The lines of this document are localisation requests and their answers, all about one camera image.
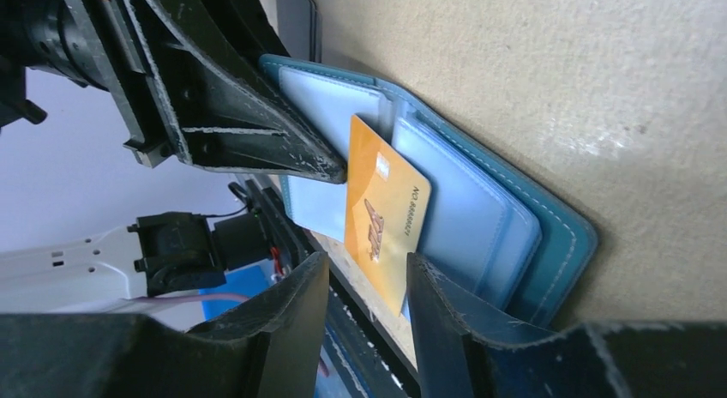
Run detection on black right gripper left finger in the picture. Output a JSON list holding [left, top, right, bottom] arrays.
[[1, 252, 329, 397]]

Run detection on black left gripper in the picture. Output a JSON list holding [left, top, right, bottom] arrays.
[[1, 0, 171, 167]]

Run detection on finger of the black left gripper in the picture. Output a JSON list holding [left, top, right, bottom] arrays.
[[122, 0, 346, 184], [193, 0, 288, 77]]

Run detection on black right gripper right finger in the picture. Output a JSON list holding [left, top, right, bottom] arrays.
[[407, 253, 726, 397]]

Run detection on blue leather card holder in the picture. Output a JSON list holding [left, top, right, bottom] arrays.
[[259, 55, 598, 327]]

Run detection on orange credit card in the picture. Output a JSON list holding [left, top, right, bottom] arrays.
[[344, 115, 431, 315]]

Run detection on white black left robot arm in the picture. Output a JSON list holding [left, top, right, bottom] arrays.
[[1, 0, 346, 313]]

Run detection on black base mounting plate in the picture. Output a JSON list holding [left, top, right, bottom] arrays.
[[236, 175, 421, 397]]

